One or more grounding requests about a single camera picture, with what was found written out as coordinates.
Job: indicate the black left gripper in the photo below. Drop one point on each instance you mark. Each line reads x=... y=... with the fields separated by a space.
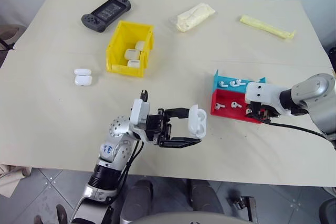
x=157 y=127

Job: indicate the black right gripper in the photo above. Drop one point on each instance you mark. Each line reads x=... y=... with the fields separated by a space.
x=265 y=112

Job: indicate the white earbud case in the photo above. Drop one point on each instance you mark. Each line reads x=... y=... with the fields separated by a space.
x=134 y=63
x=140 y=46
x=197 y=121
x=132 y=54

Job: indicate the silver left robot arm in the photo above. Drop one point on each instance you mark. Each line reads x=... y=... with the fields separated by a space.
x=118 y=153

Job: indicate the closed white earbud case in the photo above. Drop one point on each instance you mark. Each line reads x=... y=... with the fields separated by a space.
x=132 y=54
x=140 y=46
x=134 y=63

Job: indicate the yellow plastic bin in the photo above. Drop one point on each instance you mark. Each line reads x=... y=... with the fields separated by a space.
x=115 y=56

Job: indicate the white earbud case lid open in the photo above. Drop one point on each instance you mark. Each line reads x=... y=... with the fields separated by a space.
x=83 y=77

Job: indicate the white earbud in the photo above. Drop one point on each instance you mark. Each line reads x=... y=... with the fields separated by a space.
x=239 y=81
x=223 y=85
x=233 y=83
x=235 y=104
x=219 y=106

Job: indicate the red plastic tray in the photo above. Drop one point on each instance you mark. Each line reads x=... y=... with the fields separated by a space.
x=225 y=113

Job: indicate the teal plastic tray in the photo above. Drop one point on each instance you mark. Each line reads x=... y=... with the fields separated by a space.
x=236 y=87

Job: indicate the long yellow flat packet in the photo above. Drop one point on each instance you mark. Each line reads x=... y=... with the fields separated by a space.
x=267 y=27

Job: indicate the cream filled plastic bag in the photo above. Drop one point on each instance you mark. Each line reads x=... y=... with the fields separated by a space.
x=193 y=16

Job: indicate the dark grey rounded object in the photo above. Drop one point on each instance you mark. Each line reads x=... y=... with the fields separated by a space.
x=329 y=212

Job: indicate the grey handheld game controller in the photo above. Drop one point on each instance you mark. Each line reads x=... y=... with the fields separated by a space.
x=106 y=12

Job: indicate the brown shoe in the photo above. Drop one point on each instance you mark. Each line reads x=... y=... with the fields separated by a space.
x=61 y=214

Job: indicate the beige cloth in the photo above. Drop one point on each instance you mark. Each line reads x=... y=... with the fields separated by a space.
x=10 y=179

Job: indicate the dark chair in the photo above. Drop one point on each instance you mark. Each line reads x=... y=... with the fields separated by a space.
x=10 y=32

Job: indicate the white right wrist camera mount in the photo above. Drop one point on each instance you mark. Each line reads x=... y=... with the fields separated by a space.
x=265 y=95

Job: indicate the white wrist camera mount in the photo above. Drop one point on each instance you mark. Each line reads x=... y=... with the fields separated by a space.
x=265 y=95
x=139 y=113

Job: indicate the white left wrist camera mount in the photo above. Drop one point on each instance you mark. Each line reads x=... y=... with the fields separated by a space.
x=139 y=113

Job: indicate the metal floor bracket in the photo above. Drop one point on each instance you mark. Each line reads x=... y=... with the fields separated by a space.
x=245 y=205

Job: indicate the black object at wall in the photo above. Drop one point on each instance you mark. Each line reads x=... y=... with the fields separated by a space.
x=333 y=54

